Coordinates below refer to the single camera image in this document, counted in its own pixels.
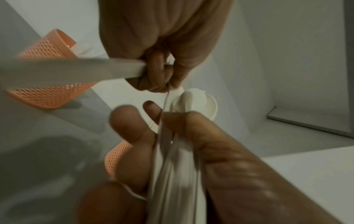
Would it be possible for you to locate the person's left hand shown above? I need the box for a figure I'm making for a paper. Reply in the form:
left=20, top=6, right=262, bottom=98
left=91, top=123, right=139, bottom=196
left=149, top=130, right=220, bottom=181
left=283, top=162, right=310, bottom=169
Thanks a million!
left=98, top=0, right=235, bottom=93

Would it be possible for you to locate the person's right hand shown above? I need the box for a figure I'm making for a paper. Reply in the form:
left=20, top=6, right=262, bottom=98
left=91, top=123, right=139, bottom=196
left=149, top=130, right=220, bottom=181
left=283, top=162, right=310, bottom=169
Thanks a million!
left=76, top=100, right=344, bottom=224

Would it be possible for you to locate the white plastic fork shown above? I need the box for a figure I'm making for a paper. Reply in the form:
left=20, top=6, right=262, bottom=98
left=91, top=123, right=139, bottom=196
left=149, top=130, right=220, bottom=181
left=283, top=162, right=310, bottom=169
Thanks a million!
left=175, top=133, right=207, bottom=224

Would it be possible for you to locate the white plastic knife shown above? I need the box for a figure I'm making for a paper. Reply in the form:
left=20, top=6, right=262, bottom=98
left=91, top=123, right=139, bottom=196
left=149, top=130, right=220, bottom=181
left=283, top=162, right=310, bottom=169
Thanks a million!
left=0, top=57, right=147, bottom=89
left=159, top=84, right=185, bottom=123

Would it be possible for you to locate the orange mesh cup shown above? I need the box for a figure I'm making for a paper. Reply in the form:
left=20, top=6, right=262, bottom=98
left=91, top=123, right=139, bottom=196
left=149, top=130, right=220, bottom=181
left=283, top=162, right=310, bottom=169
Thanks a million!
left=5, top=28, right=99, bottom=110
left=103, top=139, right=133, bottom=178

